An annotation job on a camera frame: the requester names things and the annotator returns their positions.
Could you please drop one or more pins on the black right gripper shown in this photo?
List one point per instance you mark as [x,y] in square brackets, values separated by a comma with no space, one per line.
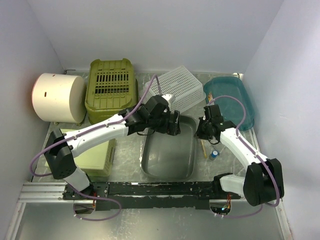
[199,134]

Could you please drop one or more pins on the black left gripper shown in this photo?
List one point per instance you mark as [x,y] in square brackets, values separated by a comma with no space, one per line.
[171,128]

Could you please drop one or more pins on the grey plastic tub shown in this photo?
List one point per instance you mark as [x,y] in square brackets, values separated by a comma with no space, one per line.
[170,158]

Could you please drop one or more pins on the white plastic tray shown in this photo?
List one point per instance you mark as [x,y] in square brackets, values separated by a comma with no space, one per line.
[186,89]

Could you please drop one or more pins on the translucent blue plastic container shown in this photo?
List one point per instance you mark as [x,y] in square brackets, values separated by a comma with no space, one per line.
[234,95]

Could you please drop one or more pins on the olive green plastic tub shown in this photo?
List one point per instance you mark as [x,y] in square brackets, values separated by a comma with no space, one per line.
[111,87]

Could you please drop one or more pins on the pale yellow perforated basket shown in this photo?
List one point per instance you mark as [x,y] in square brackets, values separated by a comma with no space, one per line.
[97,161]

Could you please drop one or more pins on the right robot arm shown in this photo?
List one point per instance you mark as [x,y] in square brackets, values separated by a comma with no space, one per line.
[263,180]

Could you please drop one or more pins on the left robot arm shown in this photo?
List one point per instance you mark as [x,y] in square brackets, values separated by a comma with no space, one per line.
[63,148]

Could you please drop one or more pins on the yellow pencil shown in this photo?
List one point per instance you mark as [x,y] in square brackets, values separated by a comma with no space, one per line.
[203,148]

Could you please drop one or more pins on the small blue capped vial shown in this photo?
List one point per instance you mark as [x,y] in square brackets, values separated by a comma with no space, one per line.
[213,155]

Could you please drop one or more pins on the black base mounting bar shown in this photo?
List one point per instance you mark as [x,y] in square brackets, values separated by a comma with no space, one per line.
[149,195]

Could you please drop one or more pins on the beige cylindrical roll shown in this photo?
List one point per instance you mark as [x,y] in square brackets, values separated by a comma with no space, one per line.
[59,98]

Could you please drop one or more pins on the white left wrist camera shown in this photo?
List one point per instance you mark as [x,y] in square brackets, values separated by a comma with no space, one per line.
[170,98]

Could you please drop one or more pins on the aluminium front frame rail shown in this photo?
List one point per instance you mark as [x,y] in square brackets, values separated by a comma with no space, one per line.
[42,214]

